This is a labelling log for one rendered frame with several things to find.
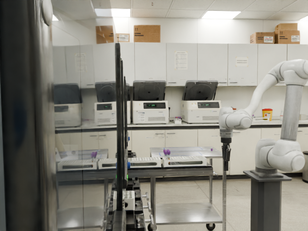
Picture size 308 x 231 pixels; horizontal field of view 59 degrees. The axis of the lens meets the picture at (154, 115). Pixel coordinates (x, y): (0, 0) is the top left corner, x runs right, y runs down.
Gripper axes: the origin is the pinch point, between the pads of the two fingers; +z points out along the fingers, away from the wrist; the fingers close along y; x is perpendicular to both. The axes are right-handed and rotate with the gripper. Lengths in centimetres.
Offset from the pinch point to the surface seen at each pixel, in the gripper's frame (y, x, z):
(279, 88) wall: -292, 206, -67
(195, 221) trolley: -28, -15, 52
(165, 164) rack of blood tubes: 4.8, -43.6, -3.4
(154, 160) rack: 5, -51, -6
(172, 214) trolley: -43, -31, 52
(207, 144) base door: -229, 54, 22
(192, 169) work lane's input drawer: 6.7, -25.5, 0.4
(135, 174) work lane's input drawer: 7, -64, 3
